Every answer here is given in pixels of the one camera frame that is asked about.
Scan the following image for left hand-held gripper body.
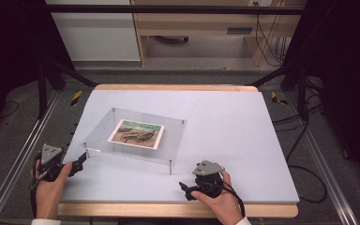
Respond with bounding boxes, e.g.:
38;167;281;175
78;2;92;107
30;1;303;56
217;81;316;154
37;143;75;182

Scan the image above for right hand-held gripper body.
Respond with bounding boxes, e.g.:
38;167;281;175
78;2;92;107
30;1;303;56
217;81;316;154
190;159;226;199

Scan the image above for clear acrylic photo frame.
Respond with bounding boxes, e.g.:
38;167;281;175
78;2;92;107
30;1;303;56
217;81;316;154
80;107;188;175

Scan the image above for boat painting photo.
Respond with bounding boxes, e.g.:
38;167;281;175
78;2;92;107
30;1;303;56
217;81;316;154
107;118;166;151

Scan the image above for person's right hand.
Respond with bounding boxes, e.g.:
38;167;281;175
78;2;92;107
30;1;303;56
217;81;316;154
190;170;245;225

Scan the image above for person's left hand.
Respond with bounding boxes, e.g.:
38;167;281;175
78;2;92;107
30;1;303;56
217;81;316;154
30;160;73;220

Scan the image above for white table board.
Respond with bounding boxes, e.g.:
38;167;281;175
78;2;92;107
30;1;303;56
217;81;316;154
57;83;299;219
59;89;300;204

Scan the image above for yellow clamp left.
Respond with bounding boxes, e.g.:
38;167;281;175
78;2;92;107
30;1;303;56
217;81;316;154
70;90;83;107

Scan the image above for yellow clamp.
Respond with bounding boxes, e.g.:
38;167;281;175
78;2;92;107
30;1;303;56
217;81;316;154
270;91;289;106
70;90;83;107

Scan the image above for black metal stand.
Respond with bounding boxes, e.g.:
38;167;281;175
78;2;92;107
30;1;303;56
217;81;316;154
37;58;98;120
248;59;309;122

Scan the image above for yellow clamp right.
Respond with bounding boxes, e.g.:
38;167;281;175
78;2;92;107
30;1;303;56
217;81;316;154
270;91;289;106

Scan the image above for black curtain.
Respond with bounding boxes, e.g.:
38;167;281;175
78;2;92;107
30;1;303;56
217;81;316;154
0;0;76;142
282;0;360;191

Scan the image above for white cabinet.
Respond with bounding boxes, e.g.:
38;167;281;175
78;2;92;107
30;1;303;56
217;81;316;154
44;0;142;62

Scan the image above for grey desk label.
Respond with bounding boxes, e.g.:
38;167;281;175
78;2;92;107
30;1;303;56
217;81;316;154
226;26;253;35

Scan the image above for light wooden desk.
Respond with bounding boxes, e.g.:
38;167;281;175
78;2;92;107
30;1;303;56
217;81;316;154
130;0;308;68

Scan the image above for black horizontal bar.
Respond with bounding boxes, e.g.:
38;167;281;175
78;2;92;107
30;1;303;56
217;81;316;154
42;4;306;16

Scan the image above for aluminium floor rail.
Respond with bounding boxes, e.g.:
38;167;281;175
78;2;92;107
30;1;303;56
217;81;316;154
0;89;61;225
284;91;360;225

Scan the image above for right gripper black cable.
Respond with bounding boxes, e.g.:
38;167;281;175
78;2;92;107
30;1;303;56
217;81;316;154
220;180;247;218

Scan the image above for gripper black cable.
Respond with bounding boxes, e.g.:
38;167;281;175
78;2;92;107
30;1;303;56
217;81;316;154
220;180;247;218
27;152;50;219

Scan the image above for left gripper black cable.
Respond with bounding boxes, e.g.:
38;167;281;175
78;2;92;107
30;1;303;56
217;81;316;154
27;152;50;219

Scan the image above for thin black floor cable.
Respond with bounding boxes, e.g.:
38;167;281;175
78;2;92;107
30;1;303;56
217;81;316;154
0;99;20;120

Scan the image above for black hanging desk cables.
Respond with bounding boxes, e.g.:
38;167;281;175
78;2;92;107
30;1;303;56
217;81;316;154
253;1;288;68

